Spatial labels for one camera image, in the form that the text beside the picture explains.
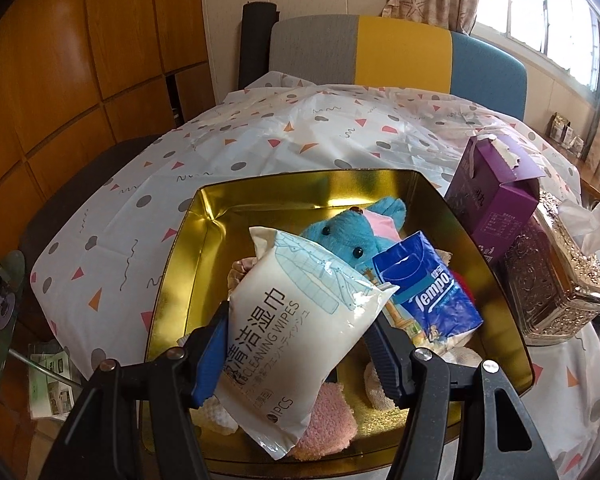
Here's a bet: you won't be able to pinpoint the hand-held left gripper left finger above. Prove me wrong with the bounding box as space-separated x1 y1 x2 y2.
50 300 232 480

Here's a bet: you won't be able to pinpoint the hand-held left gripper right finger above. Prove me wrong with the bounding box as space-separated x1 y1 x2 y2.
362 316 554 480

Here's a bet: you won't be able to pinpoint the white waffle cloth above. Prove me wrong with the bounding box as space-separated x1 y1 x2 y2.
197 394 242 437

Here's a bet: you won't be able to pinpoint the cream sock pair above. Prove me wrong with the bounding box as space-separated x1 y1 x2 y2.
362 346 483 412

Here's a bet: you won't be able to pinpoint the blue tissue pack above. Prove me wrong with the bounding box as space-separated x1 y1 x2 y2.
371 230 484 352

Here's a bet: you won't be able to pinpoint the pink satin scrunchie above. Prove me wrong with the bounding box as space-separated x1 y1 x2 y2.
228 256 262 292

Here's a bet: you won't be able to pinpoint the pink fuzzy sock navy band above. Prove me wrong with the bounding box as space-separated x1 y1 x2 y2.
287 382 360 463

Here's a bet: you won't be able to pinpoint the white wet wipes pack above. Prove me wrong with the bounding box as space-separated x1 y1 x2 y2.
213 226 400 462

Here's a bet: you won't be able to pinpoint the gold tin box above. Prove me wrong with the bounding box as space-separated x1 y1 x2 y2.
140 169 536 464

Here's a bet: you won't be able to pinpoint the blue teddy bear pink dress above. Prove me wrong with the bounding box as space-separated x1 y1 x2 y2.
299 197 409 274

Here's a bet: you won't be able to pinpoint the printed paper leaflets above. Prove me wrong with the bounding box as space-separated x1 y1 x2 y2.
27 340 82 419

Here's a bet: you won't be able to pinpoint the gold ornate tissue box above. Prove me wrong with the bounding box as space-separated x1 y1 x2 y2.
504 190 600 347

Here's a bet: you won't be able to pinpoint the purple carton box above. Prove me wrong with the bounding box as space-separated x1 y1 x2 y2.
443 134 547 264

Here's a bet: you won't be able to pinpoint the patterned plastic sheet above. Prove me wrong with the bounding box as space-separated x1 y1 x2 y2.
29 70 600 480

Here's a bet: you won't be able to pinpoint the glass side table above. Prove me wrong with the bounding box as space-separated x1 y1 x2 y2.
0 249 32 413

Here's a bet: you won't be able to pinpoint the white facial tissue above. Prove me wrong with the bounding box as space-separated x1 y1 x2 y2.
560 200 600 257

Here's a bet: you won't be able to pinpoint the wooden desk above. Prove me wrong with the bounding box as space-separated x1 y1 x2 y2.
574 150 600 197

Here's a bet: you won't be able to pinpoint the boxes on desk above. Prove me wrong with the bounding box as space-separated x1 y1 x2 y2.
546 112 589 154

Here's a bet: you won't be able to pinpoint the grey yellow blue headboard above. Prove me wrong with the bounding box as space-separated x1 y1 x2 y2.
268 13 528 122

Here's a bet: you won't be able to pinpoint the black rolled mat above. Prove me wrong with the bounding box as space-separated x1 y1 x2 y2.
237 2 277 92

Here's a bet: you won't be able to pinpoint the wooden wardrobe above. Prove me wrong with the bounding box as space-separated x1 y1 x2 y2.
0 0 217 243

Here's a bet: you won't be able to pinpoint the barred window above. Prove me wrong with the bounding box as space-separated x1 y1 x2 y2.
472 0 600 92

